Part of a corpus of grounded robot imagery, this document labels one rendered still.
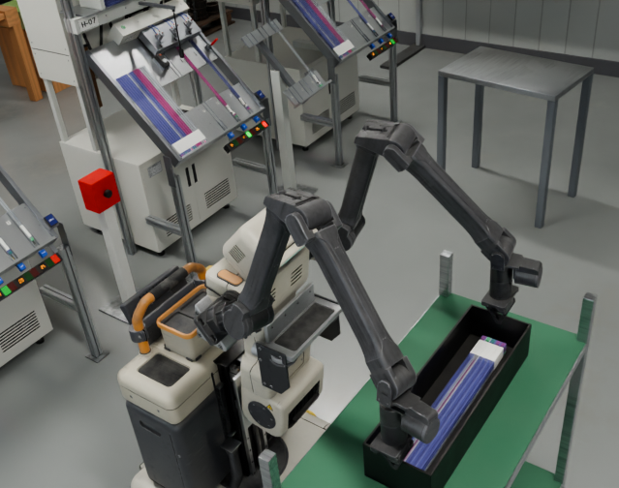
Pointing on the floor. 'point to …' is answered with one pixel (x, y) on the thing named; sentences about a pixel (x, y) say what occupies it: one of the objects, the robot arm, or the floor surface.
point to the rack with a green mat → (536, 365)
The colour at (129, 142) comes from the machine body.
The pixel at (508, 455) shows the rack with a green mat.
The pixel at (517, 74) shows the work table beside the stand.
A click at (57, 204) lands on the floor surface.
